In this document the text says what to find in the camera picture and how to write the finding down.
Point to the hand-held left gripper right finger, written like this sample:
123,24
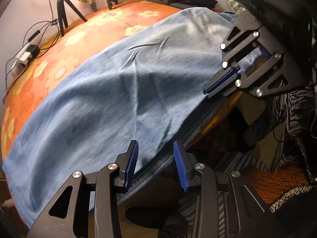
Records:
180,166

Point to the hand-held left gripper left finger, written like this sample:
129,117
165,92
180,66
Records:
130,164

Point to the black power adapter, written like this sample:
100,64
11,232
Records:
32,50

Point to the small black tripod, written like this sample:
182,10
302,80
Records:
60,5

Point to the folded black garment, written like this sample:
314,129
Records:
198,3

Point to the orange knitted rug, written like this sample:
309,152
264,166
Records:
272,181

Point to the black shoe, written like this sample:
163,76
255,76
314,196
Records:
148,213

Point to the light blue denim pants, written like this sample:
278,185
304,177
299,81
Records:
99,91

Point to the orange floral bedsheet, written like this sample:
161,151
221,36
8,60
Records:
74,42

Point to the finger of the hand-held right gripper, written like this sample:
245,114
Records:
250,85
220,80

